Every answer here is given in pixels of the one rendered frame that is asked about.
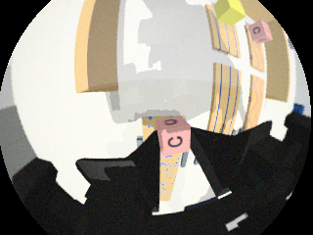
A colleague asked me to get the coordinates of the pink letter cube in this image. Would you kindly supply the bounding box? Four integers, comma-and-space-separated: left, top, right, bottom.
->
156, 117, 191, 157

